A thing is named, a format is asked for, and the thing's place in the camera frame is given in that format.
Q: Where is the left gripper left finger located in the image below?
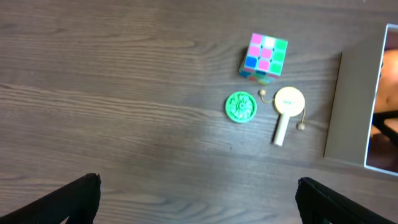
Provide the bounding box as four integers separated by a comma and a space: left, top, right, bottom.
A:
1, 173, 101, 224

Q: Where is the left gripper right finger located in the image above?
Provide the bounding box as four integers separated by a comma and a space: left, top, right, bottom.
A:
295, 177, 394, 224

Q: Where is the pastel rubik's cube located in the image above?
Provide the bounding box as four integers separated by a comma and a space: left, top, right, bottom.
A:
238, 33, 289, 85

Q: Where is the white open cardboard box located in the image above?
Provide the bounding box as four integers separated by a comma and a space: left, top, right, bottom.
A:
324, 24, 397, 176

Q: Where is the yellow rattle drum toy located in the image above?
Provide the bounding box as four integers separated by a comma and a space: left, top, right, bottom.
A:
258, 86, 306, 146

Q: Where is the green round disc toy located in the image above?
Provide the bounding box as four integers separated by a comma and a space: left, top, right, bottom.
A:
224, 91, 257, 123

